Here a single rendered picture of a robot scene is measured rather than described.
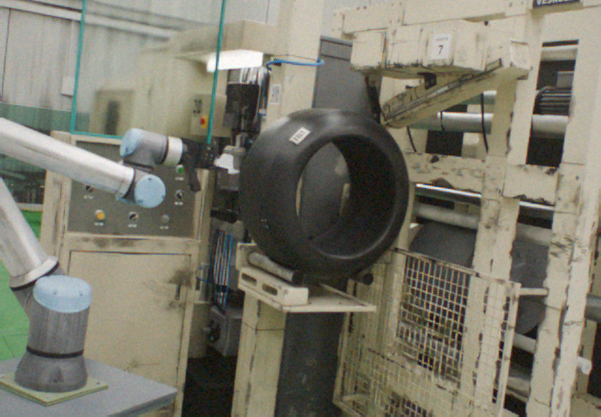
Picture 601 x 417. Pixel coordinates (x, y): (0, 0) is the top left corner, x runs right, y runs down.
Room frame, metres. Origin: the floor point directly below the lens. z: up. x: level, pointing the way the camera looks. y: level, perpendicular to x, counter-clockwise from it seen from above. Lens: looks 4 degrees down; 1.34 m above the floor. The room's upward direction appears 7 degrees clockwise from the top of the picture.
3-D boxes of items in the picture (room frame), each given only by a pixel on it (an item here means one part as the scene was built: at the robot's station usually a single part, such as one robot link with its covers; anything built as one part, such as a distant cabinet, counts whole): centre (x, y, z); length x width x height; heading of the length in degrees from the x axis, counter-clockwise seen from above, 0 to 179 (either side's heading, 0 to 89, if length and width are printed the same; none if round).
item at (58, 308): (2.00, 0.62, 0.80); 0.17 x 0.15 x 0.18; 29
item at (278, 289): (2.57, 0.07, 0.83); 0.36 x 0.09 x 0.06; 30
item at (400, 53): (2.68, -0.37, 1.71); 0.61 x 0.25 x 0.15; 30
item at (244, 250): (2.80, 0.03, 0.90); 0.40 x 0.03 x 0.10; 120
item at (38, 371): (1.99, 0.62, 0.67); 0.19 x 0.19 x 0.10
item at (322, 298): (2.64, -0.05, 0.80); 0.37 x 0.36 x 0.02; 120
